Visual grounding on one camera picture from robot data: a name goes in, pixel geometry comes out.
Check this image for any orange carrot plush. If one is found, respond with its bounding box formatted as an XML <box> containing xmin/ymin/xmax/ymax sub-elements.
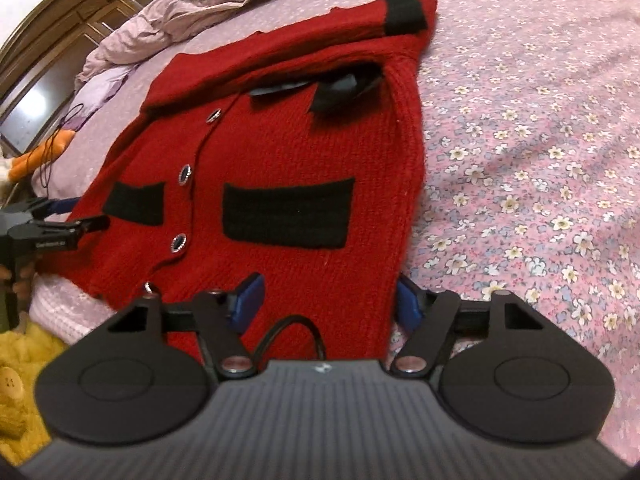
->
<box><xmin>9</xmin><ymin>129</ymin><xmax>77</xmax><ymax>182</ymax></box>

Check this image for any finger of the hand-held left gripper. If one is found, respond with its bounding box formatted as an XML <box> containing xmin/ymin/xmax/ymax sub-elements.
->
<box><xmin>27</xmin><ymin>214</ymin><xmax>112</xmax><ymax>252</ymax></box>
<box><xmin>0</xmin><ymin>197</ymin><xmax>82</xmax><ymax>222</ymax></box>

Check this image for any person's left hand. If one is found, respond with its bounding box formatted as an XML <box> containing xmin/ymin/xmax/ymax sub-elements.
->
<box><xmin>0</xmin><ymin>264</ymin><xmax>34</xmax><ymax>307</ymax></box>

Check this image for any white purple pillow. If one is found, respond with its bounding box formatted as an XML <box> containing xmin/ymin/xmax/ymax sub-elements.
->
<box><xmin>75</xmin><ymin>67</ymin><xmax>137</xmax><ymax>122</ymax></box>

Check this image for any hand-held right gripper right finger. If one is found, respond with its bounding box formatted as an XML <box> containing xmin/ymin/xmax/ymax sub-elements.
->
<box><xmin>390</xmin><ymin>274</ymin><xmax>546</xmax><ymax>379</ymax></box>

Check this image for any black cord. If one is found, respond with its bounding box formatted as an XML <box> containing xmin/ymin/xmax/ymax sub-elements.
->
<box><xmin>29</xmin><ymin>104</ymin><xmax>87</xmax><ymax>197</ymax></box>

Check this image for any wooden headboard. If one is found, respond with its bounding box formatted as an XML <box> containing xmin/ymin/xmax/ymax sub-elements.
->
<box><xmin>0</xmin><ymin>0</ymin><xmax>187</xmax><ymax>153</ymax></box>

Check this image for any pink checked cloth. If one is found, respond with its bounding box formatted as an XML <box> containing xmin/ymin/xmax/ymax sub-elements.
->
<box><xmin>29</xmin><ymin>274</ymin><xmax>118</xmax><ymax>347</ymax></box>

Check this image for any black cable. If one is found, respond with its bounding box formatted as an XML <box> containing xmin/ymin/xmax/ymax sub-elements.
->
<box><xmin>252</xmin><ymin>313</ymin><xmax>329</xmax><ymax>362</ymax></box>

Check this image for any yellow fuzzy blanket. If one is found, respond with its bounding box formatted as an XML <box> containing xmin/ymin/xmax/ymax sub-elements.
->
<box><xmin>0</xmin><ymin>320</ymin><xmax>72</xmax><ymax>468</ymax></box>

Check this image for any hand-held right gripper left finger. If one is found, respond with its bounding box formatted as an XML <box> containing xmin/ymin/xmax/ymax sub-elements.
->
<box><xmin>107</xmin><ymin>272</ymin><xmax>266</xmax><ymax>379</ymax></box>

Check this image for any red knit cardigan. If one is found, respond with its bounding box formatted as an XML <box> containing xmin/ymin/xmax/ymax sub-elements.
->
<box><xmin>62</xmin><ymin>0</ymin><xmax>439</xmax><ymax>361</ymax></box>

